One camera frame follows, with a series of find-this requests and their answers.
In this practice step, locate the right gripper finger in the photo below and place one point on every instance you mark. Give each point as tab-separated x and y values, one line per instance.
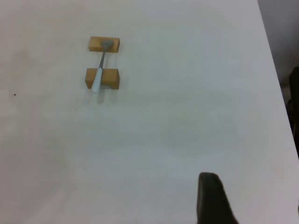
211	200

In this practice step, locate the arched wooden block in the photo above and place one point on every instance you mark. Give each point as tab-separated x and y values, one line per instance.
109	78

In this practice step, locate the flat wooden block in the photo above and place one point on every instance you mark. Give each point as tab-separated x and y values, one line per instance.
94	44

